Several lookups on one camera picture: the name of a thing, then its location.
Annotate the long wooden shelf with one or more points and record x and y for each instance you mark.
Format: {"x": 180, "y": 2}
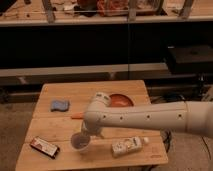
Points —
{"x": 91, "y": 12}

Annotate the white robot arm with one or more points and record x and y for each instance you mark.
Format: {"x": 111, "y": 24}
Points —
{"x": 192, "y": 117}

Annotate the black box on right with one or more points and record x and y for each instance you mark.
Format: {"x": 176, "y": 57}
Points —
{"x": 190, "y": 60}

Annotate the white plastic bottle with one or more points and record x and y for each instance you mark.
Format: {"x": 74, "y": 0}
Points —
{"x": 128, "y": 146}

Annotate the wooden table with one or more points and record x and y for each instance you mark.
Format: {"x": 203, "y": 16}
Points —
{"x": 57, "y": 127}

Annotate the dark chocolate bar packet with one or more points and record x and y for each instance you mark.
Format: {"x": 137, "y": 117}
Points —
{"x": 45, "y": 147}

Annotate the orange toy carrot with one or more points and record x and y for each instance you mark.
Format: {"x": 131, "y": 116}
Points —
{"x": 77, "y": 116}

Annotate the blue sponge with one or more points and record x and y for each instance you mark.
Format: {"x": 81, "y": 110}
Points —
{"x": 61, "y": 106}

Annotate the white ceramic cup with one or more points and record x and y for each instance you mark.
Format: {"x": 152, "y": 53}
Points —
{"x": 80, "y": 142}

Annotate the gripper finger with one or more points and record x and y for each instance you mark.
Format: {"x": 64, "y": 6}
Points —
{"x": 100, "y": 136}

